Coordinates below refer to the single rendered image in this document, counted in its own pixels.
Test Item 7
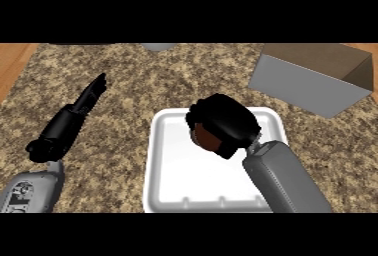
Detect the grey object at edge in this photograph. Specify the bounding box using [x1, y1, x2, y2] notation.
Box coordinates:
[140, 43, 178, 52]

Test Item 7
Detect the grey cardboard box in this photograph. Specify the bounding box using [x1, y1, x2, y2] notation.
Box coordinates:
[246, 43, 375, 119]

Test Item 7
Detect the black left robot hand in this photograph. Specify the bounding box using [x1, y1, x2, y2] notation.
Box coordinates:
[25, 72, 108, 164]

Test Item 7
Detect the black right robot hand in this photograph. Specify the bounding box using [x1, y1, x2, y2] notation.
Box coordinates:
[184, 93, 263, 160]

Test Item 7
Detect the brown cupcake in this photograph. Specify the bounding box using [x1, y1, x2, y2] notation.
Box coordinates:
[190, 122, 227, 152]

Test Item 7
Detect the white plastic tray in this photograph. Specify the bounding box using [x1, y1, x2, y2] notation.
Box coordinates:
[142, 106, 291, 214]

